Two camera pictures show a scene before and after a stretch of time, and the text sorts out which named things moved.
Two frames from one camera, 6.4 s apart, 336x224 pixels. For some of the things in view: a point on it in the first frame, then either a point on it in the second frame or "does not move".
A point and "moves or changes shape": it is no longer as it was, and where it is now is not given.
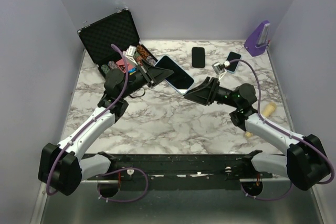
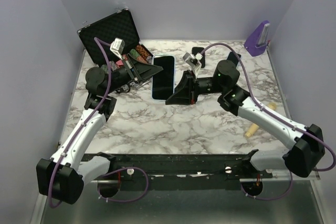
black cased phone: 198,57 does not move
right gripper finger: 201,95 -> 181,97
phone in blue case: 233,66 does not move
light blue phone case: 180,80 -> 174,74
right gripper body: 215,88 -> 194,87
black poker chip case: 118,29 does not move
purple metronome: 256,43 does not move
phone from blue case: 179,79 moves or changes shape
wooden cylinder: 269,108 does not move
